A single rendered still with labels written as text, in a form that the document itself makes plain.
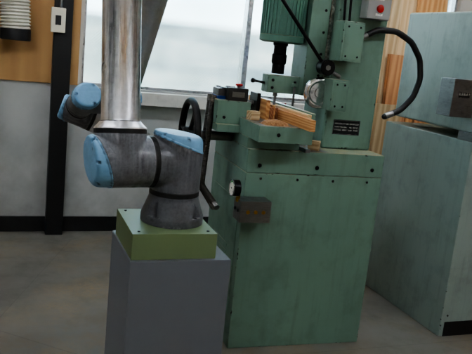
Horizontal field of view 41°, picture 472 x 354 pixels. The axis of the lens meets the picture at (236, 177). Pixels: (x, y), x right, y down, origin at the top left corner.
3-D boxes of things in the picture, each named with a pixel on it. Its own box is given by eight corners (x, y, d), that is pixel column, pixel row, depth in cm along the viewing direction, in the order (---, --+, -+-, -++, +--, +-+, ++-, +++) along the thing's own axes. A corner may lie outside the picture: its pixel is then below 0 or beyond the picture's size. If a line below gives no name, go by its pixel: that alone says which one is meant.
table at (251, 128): (192, 117, 278) (193, 104, 277) (257, 121, 288) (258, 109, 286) (232, 140, 222) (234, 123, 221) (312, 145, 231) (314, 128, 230)
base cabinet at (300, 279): (198, 303, 292) (213, 150, 277) (313, 299, 310) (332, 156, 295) (226, 349, 250) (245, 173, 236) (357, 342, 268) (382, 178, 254)
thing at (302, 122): (249, 108, 282) (250, 100, 281) (253, 109, 283) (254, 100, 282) (309, 131, 221) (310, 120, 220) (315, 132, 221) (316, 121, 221)
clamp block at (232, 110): (206, 118, 256) (208, 95, 254) (237, 120, 260) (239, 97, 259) (215, 123, 242) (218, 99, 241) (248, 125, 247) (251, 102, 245)
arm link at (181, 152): (208, 194, 189) (214, 135, 185) (154, 195, 180) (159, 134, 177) (187, 181, 202) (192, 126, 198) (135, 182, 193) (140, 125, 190)
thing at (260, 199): (231, 216, 238) (233, 195, 237) (262, 217, 242) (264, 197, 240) (238, 223, 230) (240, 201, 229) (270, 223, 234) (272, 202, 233)
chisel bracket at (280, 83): (260, 94, 258) (262, 73, 256) (291, 96, 262) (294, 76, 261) (266, 95, 251) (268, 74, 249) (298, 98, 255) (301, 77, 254)
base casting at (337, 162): (214, 150, 277) (216, 130, 275) (333, 156, 295) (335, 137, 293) (246, 173, 236) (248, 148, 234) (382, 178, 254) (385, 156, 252)
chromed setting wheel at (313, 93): (300, 107, 249) (303, 75, 246) (329, 109, 252) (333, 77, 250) (303, 107, 246) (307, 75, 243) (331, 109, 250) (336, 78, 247)
